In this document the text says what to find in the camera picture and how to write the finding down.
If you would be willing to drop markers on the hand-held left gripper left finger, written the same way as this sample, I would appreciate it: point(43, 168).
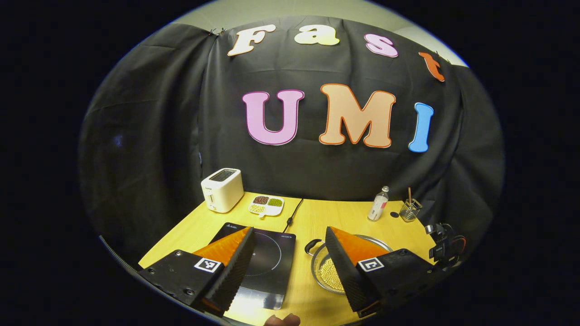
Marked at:
point(235, 271)

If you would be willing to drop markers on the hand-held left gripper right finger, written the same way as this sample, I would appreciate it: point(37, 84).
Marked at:
point(344, 271)

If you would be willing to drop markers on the pile of yellow soybeans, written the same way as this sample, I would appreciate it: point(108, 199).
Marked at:
point(331, 271)

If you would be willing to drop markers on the stainless steel pot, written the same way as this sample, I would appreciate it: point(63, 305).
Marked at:
point(318, 267)

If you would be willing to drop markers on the black induction cooktop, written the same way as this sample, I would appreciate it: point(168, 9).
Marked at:
point(272, 258)

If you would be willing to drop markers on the clear glass holder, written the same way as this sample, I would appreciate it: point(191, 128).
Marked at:
point(410, 212)

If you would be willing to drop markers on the thin wooden stick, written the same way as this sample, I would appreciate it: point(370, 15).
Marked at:
point(409, 194)

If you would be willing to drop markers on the pile of pale yellow beans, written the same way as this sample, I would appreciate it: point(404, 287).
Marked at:
point(257, 208)

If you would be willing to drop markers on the white divided dish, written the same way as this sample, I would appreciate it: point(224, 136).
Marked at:
point(273, 211)

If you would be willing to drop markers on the small clear plastic bottle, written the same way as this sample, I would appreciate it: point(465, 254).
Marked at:
point(377, 208)

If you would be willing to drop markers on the pile of red beans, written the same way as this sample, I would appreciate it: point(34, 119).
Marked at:
point(260, 199)

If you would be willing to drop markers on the white toaster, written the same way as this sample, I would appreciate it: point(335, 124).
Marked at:
point(224, 194)

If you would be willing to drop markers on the pile of green beans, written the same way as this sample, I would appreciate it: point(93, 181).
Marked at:
point(275, 202)

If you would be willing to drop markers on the black backdrop cloth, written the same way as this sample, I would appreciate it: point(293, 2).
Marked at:
point(158, 136)

